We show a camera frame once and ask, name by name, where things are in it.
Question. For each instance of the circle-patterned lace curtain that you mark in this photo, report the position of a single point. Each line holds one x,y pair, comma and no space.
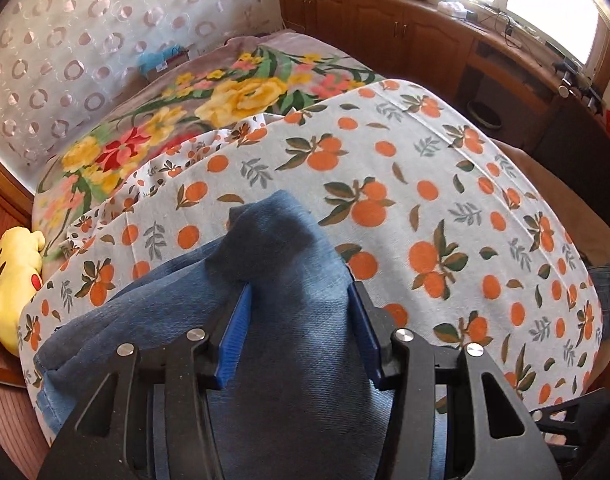
85,60

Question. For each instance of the brown box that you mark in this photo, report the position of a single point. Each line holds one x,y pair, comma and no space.
172,69

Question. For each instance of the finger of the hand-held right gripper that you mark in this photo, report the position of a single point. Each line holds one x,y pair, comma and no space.
552,419

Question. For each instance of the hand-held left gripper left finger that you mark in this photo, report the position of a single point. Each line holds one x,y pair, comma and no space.
235,330

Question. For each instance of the wooden sideboard cabinet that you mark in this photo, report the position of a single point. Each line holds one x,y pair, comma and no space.
385,20

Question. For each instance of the orange fruit print bedsheet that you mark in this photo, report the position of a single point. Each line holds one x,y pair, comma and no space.
435,185

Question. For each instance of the dark round trash bin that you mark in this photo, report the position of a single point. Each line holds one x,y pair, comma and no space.
485,116

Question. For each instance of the blue denim pants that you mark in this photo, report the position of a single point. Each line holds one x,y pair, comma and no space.
295,270

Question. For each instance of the teal cloth bundle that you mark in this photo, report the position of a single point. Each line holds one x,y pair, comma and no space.
152,60

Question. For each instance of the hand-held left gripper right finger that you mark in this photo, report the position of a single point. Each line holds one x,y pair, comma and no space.
365,330

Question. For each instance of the small floral print sheet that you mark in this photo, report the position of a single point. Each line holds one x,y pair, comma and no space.
150,180

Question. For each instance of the floral blanket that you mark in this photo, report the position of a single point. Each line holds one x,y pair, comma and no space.
235,95

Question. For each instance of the yellow plush toy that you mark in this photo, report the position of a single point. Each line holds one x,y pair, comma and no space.
10,285

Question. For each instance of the round silver knob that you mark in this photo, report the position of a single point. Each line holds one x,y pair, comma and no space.
565,91

